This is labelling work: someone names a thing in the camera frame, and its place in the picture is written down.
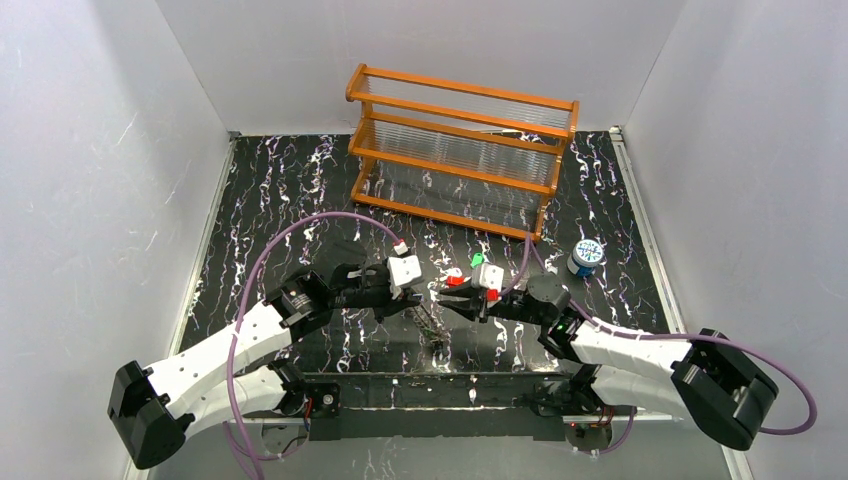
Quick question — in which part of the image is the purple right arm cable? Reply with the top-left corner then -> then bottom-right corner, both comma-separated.
500,231 -> 819,456

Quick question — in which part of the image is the metal oval keyring holder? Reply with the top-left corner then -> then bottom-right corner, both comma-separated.
410,305 -> 450,353

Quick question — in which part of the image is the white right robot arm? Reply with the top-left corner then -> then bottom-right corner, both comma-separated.
438,274 -> 779,451

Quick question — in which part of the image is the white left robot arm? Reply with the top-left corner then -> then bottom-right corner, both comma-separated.
107,243 -> 423,470

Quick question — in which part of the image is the orange wooden rack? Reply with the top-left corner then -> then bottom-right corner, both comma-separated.
345,64 -> 580,242

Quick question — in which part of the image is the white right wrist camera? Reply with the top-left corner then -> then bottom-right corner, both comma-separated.
470,262 -> 504,302

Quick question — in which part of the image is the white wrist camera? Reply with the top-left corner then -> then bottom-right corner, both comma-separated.
386,239 -> 423,299
470,262 -> 504,302

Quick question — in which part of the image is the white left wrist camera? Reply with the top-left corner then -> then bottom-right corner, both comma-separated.
386,239 -> 423,299

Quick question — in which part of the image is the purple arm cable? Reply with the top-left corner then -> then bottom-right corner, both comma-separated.
500,231 -> 819,456
221,211 -> 405,480

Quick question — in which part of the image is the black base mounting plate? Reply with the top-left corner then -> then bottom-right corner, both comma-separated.
261,372 -> 614,452

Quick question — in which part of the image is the blue lidded jar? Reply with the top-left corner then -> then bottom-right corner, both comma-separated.
566,238 -> 605,278

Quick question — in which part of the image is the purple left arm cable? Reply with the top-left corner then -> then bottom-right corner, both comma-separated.
221,211 -> 405,480

